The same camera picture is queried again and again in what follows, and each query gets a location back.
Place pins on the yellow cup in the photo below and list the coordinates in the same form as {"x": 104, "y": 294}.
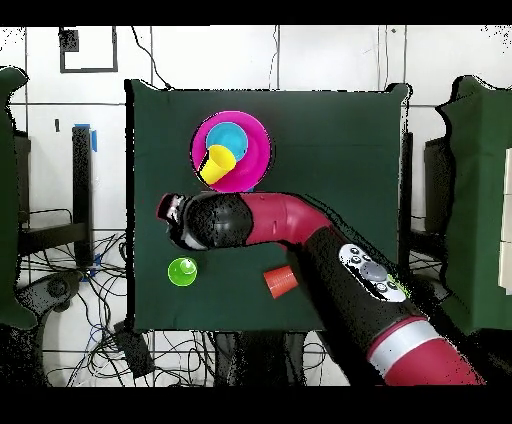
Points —
{"x": 218, "y": 164}

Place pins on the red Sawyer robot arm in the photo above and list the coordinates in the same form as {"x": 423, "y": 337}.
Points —
{"x": 288, "y": 216}

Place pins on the green cup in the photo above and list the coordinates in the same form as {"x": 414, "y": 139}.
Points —
{"x": 182, "y": 272}

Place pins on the black stand with blue tape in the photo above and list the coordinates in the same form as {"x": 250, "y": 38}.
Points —
{"x": 82, "y": 192}

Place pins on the small light blue bowl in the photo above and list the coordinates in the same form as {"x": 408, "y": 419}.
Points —
{"x": 230, "y": 136}

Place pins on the large pink bowl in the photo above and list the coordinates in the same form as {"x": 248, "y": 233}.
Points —
{"x": 260, "y": 160}

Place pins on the orange ribbed cup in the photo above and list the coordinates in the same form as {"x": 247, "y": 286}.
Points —
{"x": 280, "y": 282}

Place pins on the black office chair base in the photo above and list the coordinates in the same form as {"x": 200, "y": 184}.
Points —
{"x": 56, "y": 288}

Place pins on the black power box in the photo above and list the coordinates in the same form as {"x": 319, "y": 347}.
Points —
{"x": 134, "y": 352}

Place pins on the green cloth side table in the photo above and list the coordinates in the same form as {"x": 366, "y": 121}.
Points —
{"x": 476, "y": 200}
{"x": 6, "y": 200}

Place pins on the dark green tablecloth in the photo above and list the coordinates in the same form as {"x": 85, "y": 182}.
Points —
{"x": 340, "y": 160}

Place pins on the cream boxes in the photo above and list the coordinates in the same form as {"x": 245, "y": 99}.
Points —
{"x": 506, "y": 220}

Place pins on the black square floor frame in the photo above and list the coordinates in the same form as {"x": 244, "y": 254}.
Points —
{"x": 88, "y": 70}

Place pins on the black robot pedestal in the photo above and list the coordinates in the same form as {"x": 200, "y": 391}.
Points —
{"x": 256, "y": 360}

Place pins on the black upright post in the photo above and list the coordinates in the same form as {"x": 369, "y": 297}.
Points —
{"x": 406, "y": 180}

